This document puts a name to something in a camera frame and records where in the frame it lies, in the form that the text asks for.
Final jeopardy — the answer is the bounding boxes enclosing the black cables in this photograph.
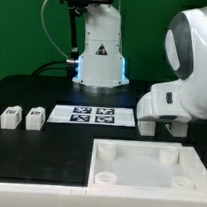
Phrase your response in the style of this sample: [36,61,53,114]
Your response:
[31,58,76,79]

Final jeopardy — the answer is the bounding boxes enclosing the black camera stand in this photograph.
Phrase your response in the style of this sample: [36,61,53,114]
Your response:
[59,0,114,62]

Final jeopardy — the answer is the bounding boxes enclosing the white cable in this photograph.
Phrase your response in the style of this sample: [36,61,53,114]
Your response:
[38,0,80,60]

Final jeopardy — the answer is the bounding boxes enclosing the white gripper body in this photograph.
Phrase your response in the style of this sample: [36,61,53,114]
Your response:
[134,91,183,125]

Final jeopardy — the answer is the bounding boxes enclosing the white fixture wall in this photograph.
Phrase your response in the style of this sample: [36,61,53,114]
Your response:
[0,182,207,207]

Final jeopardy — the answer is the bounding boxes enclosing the white sheet with tags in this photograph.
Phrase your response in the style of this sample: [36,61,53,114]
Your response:
[47,104,135,127]

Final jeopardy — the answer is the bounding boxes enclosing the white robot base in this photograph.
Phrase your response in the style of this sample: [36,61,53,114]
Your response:
[72,4,129,94]

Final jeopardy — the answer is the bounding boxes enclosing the white square table top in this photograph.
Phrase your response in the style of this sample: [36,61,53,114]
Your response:
[88,139,207,193]

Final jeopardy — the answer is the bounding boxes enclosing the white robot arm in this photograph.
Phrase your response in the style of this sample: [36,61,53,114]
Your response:
[136,6,207,122]

